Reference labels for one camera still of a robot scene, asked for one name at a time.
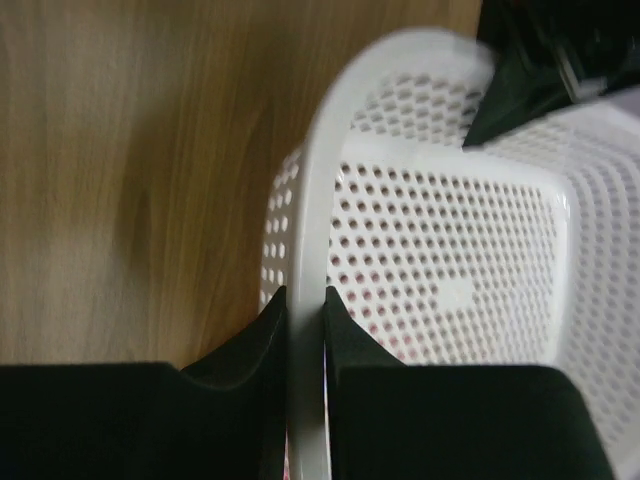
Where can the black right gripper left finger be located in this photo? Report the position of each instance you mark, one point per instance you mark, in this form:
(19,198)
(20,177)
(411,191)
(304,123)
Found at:
(222,417)

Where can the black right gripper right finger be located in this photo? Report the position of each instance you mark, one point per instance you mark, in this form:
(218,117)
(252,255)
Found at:
(389,420)

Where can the white perforated plastic basket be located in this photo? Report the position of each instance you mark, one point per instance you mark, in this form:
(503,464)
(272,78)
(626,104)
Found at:
(525,250)

